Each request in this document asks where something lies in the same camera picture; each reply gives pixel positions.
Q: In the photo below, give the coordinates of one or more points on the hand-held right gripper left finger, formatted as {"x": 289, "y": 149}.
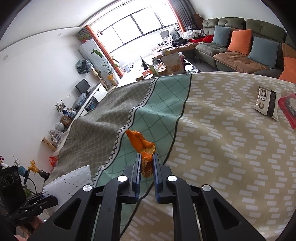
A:
{"x": 138, "y": 172}

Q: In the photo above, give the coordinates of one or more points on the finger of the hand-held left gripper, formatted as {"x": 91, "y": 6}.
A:
{"x": 37, "y": 206}

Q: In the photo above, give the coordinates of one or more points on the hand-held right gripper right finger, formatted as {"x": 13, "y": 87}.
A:
{"x": 156, "y": 172}

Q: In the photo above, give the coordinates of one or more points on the orange peel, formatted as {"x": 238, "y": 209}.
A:
{"x": 138, "y": 141}

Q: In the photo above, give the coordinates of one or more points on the person's left hand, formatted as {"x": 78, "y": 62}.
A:
{"x": 38, "y": 223}

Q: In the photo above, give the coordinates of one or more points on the yellow dried flower bunch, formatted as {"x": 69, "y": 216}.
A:
{"x": 34, "y": 168}

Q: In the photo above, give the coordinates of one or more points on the orange plastic bag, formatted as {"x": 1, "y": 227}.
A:
{"x": 53, "y": 161}

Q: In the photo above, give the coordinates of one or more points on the tall wooden box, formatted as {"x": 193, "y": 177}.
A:
{"x": 49, "y": 144}

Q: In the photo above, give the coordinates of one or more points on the patterned blanket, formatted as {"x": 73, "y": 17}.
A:
{"x": 208, "y": 139}

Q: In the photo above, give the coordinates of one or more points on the clear plastic bag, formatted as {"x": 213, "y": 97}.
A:
{"x": 56, "y": 136}

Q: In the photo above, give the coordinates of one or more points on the white ceramic jar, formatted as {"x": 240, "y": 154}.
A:
{"x": 59, "y": 127}

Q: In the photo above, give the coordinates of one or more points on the blue and white bowl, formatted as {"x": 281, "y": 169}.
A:
{"x": 71, "y": 113}

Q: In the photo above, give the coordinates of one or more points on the white TV cabinet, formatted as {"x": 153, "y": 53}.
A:
{"x": 92, "y": 95}

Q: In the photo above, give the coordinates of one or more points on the small bonsai plant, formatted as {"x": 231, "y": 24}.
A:
{"x": 61, "y": 107}

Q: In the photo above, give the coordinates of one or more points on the blue plastic-wrapped bundle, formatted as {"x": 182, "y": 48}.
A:
{"x": 79, "y": 100}

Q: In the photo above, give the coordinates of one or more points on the black monitor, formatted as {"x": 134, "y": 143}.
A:
{"x": 82, "y": 86}

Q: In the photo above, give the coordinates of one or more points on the glass coffee table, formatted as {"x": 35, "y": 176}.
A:
{"x": 192, "y": 68}

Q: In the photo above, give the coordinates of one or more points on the beige cracker bag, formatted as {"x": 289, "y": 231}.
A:
{"x": 173, "y": 63}

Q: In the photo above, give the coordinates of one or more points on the tall potted plant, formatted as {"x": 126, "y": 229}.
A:
{"x": 105, "y": 64}

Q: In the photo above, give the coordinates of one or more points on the blue patterned cloth bundle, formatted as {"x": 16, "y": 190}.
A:
{"x": 83, "y": 66}

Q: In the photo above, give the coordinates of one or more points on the white and black snack packet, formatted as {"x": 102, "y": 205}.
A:
{"x": 266, "y": 103}

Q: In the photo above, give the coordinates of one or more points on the green sofa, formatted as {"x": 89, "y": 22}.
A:
{"x": 208, "y": 49}

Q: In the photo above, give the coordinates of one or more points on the white standing air conditioner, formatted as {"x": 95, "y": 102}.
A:
{"x": 89, "y": 48}

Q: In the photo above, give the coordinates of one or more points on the white office chair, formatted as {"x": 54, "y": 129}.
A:
{"x": 168, "y": 37}

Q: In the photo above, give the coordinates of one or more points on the pile of clothes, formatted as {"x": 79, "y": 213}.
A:
{"x": 182, "y": 38}

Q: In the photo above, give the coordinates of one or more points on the brown seat pad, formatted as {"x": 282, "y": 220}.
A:
{"x": 238, "y": 61}

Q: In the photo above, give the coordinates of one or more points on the red cloth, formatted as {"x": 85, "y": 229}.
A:
{"x": 208, "y": 39}

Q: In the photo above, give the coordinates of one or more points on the large window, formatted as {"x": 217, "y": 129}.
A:
{"x": 134, "y": 25}

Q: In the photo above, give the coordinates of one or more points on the red snack packet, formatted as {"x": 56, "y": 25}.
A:
{"x": 289, "y": 109}

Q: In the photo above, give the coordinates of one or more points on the blue cushion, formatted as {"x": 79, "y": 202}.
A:
{"x": 263, "y": 52}
{"x": 221, "y": 36}

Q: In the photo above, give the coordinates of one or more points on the orange cushion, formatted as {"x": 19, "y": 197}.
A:
{"x": 289, "y": 69}
{"x": 239, "y": 41}

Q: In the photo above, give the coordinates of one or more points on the brown cardboard box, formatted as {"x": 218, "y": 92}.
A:
{"x": 197, "y": 19}

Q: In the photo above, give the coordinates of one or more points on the orange and grey curtain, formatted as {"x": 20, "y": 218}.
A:
{"x": 182, "y": 14}

